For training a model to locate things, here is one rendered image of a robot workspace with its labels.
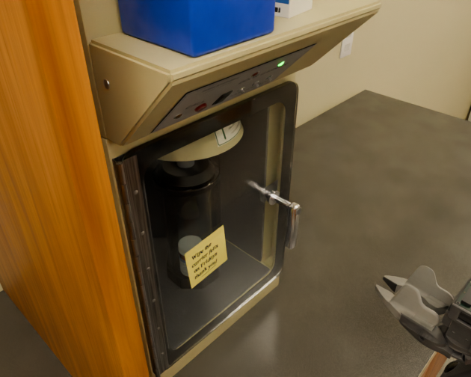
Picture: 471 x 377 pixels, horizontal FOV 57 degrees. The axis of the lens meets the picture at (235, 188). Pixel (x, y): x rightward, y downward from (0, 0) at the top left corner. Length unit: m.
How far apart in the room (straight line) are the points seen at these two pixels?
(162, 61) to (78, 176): 0.11
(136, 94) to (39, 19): 0.11
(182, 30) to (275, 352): 0.61
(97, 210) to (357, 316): 0.64
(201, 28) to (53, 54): 0.11
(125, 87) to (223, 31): 0.10
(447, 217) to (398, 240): 0.17
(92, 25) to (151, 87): 0.10
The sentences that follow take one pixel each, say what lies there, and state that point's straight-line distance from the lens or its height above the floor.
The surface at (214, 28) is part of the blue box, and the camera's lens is 0.37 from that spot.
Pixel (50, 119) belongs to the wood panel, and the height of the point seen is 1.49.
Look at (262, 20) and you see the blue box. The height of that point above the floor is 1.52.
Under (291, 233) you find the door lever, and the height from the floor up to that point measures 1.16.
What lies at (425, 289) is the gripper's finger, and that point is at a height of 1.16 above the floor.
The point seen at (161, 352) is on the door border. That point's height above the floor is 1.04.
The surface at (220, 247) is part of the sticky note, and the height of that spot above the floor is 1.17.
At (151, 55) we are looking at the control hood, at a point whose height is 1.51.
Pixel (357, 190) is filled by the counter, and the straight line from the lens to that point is 1.22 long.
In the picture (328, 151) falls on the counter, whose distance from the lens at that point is 1.38.
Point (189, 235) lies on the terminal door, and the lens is 0.60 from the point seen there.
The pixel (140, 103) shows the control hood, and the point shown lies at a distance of 0.38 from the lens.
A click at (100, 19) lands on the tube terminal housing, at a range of 0.43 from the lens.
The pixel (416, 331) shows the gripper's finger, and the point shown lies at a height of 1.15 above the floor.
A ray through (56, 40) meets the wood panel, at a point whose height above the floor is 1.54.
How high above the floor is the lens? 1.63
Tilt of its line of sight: 35 degrees down
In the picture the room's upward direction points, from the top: straight up
